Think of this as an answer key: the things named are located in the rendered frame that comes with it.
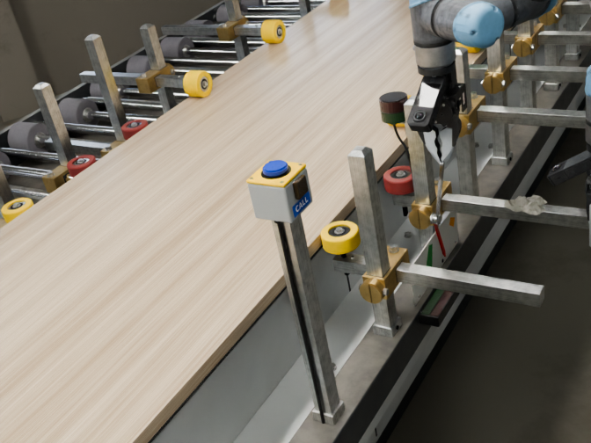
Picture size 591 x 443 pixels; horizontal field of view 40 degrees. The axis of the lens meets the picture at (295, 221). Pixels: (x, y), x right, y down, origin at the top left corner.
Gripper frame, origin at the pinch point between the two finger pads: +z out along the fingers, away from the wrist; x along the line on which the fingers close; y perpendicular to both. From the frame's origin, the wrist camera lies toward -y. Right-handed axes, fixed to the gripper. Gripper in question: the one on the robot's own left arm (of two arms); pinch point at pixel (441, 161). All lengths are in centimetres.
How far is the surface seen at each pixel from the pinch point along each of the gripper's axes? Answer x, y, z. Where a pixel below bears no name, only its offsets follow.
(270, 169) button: 8, -45, -22
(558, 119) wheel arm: -13.9, 34.5, 6.6
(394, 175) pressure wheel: 16.6, 10.7, 11.1
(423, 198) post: 7.5, 5.3, 12.8
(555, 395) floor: -9, 43, 101
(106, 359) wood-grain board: 40, -62, 11
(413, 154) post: 8.5, 5.3, 2.1
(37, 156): 145, 15, 21
